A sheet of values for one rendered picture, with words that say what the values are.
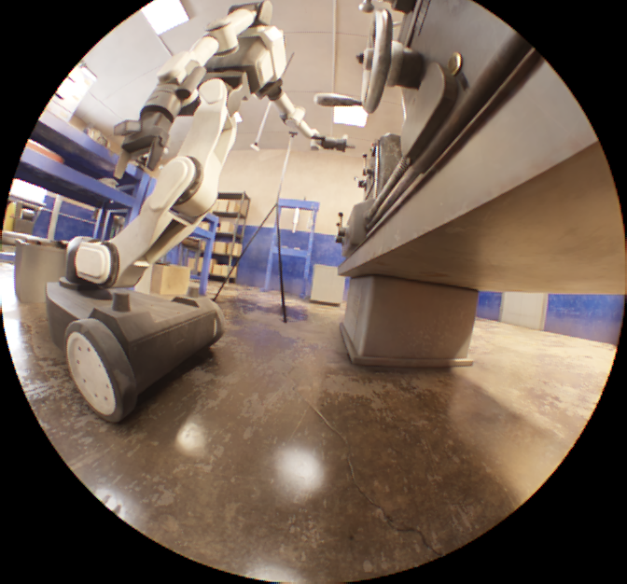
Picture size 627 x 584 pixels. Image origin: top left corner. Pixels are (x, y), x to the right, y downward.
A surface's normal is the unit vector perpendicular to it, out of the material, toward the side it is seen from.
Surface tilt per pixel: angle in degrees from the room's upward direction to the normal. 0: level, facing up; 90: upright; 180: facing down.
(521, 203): 180
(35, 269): 90
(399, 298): 90
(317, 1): 180
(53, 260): 90
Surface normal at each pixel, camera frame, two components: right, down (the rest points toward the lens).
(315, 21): -0.14, 0.99
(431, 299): -0.05, -0.06
